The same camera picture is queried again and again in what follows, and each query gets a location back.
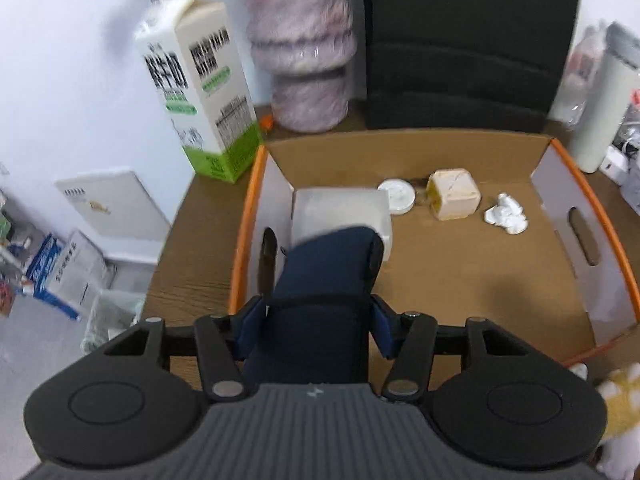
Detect black paper bag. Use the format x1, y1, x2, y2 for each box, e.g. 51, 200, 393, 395
361, 0, 585, 133

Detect white tumbler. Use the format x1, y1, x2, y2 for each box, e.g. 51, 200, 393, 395
566, 22, 640, 173

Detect cluttered shelf items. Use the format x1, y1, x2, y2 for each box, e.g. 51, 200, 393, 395
0, 160, 31, 317

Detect clear plastic bag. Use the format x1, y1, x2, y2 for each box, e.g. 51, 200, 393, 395
82, 287, 146, 356

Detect white adapter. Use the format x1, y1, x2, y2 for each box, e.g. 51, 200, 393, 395
600, 144, 632, 182

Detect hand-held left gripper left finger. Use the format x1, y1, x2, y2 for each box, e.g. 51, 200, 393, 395
102, 296, 268, 402

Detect white plastic box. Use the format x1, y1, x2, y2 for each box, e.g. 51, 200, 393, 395
290, 186, 393, 263

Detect blue and white carton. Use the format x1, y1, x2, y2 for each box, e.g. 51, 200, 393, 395
25, 230, 108, 321

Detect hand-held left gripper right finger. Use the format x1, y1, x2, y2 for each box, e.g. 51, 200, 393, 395
369, 294, 533, 403

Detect white paper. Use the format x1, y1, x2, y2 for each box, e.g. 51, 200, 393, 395
483, 192, 528, 235

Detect green and white milk carton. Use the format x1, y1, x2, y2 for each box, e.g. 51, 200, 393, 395
134, 0, 265, 184

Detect navy blue fabric case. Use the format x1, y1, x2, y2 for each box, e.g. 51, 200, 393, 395
242, 226, 385, 387

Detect white panel on floor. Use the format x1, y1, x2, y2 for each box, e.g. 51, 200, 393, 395
54, 169, 173, 263

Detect white round lid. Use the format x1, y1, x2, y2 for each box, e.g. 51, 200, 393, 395
376, 178, 416, 217

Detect beige cube block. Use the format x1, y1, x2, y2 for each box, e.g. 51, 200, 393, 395
426, 169, 482, 222

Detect cardboard box with orange rim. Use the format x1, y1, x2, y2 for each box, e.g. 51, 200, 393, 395
227, 127, 640, 368

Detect clear plastic bottles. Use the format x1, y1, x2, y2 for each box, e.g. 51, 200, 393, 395
552, 22, 608, 131

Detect purple wrapped vase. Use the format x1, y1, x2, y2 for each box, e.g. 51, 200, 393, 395
239, 0, 358, 133

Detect yellow and white plush toy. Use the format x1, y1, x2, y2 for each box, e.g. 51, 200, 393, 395
570, 362, 640, 478

